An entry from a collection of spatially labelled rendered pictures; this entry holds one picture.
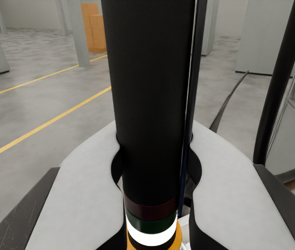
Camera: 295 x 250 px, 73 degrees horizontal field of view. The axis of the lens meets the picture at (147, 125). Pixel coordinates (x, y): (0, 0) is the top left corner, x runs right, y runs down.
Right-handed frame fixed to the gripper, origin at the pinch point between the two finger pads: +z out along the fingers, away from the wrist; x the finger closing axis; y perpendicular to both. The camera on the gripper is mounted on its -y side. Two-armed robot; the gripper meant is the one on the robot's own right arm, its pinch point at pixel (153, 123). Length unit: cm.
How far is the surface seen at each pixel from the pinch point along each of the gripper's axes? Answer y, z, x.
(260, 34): 63, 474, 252
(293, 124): 60, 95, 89
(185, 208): 27.1, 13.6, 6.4
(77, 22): 39, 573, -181
